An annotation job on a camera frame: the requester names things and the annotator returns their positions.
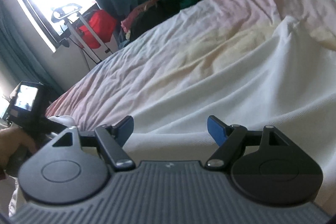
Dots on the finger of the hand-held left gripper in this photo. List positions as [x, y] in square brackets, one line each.
[54, 129]

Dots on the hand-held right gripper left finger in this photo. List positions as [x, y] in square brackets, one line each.
[126, 127]

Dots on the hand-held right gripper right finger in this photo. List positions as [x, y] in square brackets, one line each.
[216, 129]

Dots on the cream white garment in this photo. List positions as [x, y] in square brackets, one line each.
[249, 95]

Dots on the dark clothes pile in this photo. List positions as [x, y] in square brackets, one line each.
[155, 19]

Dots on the person's left hand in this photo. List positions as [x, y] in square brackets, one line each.
[13, 140]

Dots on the grey-blue curtain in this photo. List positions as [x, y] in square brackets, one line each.
[23, 61]

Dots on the bed with pale sheet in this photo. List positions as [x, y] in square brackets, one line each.
[170, 56]

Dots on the red bag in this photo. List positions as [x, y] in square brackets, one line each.
[98, 27]

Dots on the pink cloth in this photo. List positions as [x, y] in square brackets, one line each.
[139, 14]

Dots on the green cloth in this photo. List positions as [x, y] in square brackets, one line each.
[189, 1]

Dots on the white frame exercise bike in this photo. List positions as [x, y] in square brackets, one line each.
[78, 27]

